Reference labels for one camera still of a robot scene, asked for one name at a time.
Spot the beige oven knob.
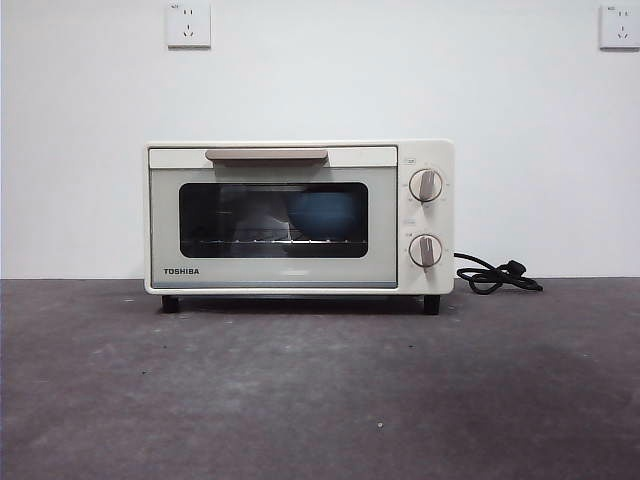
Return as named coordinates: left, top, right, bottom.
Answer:
left=408, top=168, right=445, bottom=204
left=408, top=233, right=444, bottom=267

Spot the black power cable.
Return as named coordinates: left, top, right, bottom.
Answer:
left=452, top=251, right=545, bottom=295

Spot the blue bowl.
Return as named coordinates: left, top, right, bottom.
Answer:
left=286, top=192, right=359, bottom=236

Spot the white wall socket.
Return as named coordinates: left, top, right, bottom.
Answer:
left=598, top=4, right=640, bottom=50
left=167, top=2, right=213, bottom=50

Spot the metal oven wire rack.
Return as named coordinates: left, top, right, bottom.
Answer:
left=197, top=232, right=351, bottom=249

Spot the cream toaster oven body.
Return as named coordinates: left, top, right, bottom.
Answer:
left=144, top=138, right=457, bottom=315

